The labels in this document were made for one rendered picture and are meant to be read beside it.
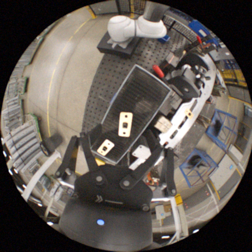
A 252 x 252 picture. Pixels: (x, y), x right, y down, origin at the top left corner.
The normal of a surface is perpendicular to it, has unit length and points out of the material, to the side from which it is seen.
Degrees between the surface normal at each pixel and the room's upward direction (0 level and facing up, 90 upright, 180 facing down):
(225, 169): 90
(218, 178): 90
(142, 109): 0
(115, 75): 0
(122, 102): 0
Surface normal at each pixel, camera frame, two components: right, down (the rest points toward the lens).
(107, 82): -0.04, 0.36
